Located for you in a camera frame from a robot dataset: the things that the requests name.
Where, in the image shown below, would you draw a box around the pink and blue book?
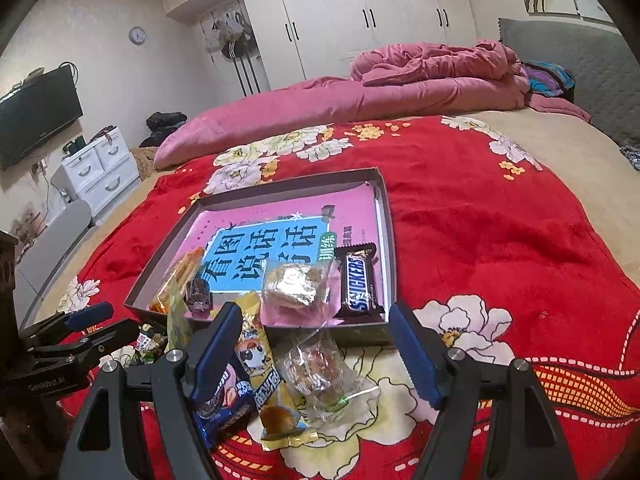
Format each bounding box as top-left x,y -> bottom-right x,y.
172,182 -> 388,322

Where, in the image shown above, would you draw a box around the white wardrobe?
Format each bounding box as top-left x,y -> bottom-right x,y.
162,0 -> 477,89

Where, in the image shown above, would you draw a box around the yellow cartoon snack packet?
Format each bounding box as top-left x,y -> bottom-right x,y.
234,292 -> 318,451

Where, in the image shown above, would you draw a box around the grey shallow box tray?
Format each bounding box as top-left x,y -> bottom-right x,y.
125,168 -> 397,322

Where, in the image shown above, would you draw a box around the dark clothes pile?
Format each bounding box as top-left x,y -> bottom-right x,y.
140,112 -> 188,148

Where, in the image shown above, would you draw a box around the colourful folded clothes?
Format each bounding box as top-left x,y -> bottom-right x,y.
524,61 -> 575,100

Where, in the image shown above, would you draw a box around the pink folded duvet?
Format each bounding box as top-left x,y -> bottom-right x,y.
154,40 -> 590,170

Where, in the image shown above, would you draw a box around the Snickers bar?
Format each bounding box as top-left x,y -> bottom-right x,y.
334,243 -> 384,323

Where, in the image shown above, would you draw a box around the grey padded headboard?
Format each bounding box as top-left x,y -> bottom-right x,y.
498,18 -> 639,146

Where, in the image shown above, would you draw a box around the red floral blanket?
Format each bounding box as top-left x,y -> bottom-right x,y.
42,110 -> 639,479

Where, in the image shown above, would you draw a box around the white drawer cabinet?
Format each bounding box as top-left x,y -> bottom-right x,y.
51,126 -> 141,223

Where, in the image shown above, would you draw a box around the blue Oreo packet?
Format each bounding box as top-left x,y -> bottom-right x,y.
194,356 -> 256,450

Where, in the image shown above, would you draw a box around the black green-pea snack packet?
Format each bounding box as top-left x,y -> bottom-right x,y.
122,323 -> 168,367

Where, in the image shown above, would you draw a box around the orange-edged cracker packet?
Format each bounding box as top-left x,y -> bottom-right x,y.
149,247 -> 205,314

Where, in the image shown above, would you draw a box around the clear-wrapped brown pastry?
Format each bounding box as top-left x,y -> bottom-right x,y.
260,259 -> 338,328

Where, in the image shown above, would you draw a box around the clear-wrapped red snack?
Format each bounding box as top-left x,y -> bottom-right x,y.
274,328 -> 380,427

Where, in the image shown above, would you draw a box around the black wall television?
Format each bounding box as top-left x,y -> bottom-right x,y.
0,65 -> 84,170

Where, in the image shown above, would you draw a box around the round wall clock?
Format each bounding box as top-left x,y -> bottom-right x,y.
128,26 -> 146,46

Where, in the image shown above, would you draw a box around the green and yellow snack packet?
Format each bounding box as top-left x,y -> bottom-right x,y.
166,278 -> 192,352

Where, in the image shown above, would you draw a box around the hanging bags and hats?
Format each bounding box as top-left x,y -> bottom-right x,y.
212,10 -> 257,61

